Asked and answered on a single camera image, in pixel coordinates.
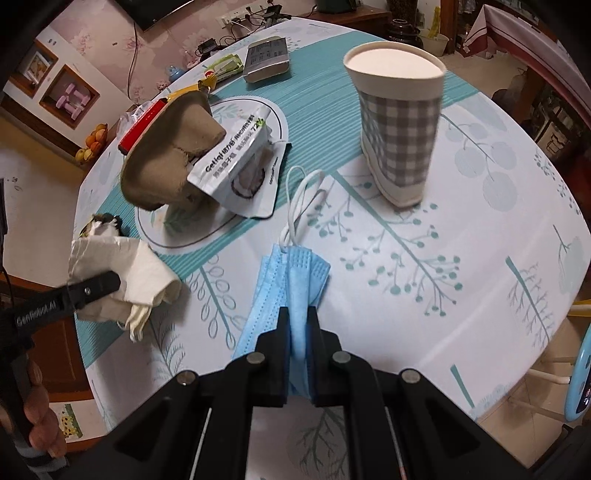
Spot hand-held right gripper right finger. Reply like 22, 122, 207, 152
305, 307, 536, 480

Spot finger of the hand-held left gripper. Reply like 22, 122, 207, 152
60, 271, 122, 315

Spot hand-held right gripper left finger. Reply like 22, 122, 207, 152
62, 308, 293, 480

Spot white tissue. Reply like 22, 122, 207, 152
68, 237, 182, 342

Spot blue face mask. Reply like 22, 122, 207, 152
229, 168, 332, 398

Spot brown pulp egg carton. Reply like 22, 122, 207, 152
121, 91, 228, 213

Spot red carton box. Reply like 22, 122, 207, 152
119, 98, 166, 153

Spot clear plastic container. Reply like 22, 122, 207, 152
119, 102, 155, 130

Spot white snack pouch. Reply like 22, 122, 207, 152
187, 104, 293, 219

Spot grey checked paper cup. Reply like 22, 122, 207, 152
344, 41, 447, 207

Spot yellow packet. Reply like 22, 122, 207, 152
166, 74, 219, 100

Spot white grey carton box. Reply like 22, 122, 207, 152
243, 36, 291, 84

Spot person's left hand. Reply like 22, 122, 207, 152
21, 361, 68, 459

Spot wooden door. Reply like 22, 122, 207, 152
0, 272, 93, 403

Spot brown crumpled scrap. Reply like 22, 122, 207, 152
81, 213, 122, 238

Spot leaf printed tablecloth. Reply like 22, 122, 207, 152
74, 18, 585, 480

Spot bowl of fruit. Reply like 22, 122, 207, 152
76, 124, 108, 163

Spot wooden side cabinet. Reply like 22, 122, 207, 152
0, 39, 101, 162

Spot green white packet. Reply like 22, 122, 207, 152
205, 52, 245, 84

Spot light blue stool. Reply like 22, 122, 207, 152
566, 323, 591, 423

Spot black television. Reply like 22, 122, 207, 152
115, 0, 204, 32

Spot wooden television console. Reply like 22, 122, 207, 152
286, 9, 393, 37

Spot dark ceramic jar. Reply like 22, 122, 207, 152
390, 18, 421, 44

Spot red white table cloth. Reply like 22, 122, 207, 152
462, 4, 591, 95

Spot giraffe wall poster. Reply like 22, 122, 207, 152
48, 401, 84, 439

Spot white picture frame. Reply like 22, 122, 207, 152
22, 50, 52, 83

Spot white wall sockets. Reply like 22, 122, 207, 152
220, 6, 259, 27

